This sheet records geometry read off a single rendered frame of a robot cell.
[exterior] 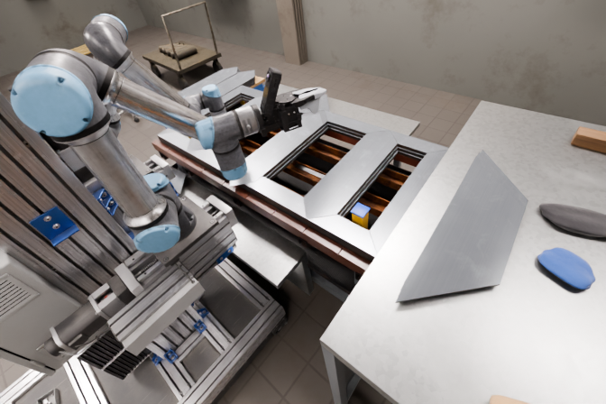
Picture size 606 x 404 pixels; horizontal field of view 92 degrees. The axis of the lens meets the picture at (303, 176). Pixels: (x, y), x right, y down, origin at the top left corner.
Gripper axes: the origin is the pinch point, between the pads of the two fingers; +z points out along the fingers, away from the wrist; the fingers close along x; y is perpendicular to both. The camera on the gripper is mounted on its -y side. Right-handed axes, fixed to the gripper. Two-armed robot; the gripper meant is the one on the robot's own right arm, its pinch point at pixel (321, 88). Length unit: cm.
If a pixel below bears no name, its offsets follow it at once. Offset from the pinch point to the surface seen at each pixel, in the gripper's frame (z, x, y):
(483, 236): 29, 35, 43
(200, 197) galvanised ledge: -52, -75, 68
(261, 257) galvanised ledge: -32, -21, 76
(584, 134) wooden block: 91, 21, 39
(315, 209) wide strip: -3, -17, 57
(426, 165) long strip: 54, -15, 57
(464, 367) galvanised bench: 1, 57, 49
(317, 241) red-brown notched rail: -9, -5, 63
